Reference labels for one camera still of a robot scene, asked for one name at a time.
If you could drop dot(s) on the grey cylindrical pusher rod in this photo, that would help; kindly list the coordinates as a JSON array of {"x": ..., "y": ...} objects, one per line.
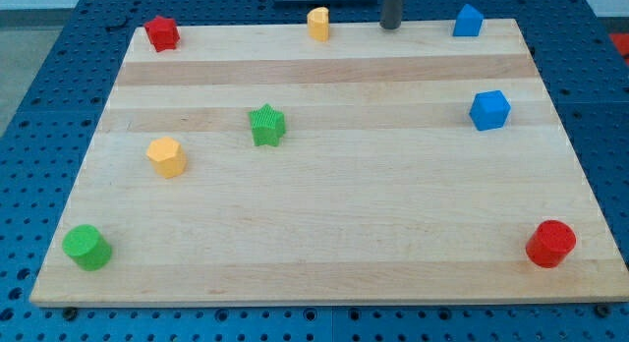
[{"x": 391, "y": 14}]

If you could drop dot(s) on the yellow heart block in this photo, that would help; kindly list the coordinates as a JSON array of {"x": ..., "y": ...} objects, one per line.
[{"x": 318, "y": 24}]

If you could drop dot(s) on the blue hexagon block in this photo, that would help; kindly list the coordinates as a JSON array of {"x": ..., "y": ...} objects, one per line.
[{"x": 490, "y": 110}]

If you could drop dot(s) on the green star block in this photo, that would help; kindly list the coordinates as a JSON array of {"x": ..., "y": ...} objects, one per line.
[{"x": 267, "y": 125}]

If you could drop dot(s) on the wooden board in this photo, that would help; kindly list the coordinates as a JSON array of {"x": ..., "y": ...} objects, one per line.
[{"x": 381, "y": 192}]

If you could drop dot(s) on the red star block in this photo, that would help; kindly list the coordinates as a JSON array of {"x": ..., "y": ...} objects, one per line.
[{"x": 162, "y": 33}]

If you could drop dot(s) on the yellow hexagon block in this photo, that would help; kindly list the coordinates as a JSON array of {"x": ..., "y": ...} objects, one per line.
[{"x": 167, "y": 157}]

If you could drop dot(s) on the red cylinder block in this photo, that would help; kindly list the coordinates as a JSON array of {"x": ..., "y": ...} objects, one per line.
[{"x": 550, "y": 244}]

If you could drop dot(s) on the green cylinder block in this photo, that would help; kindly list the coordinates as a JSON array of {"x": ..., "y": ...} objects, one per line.
[{"x": 87, "y": 247}]

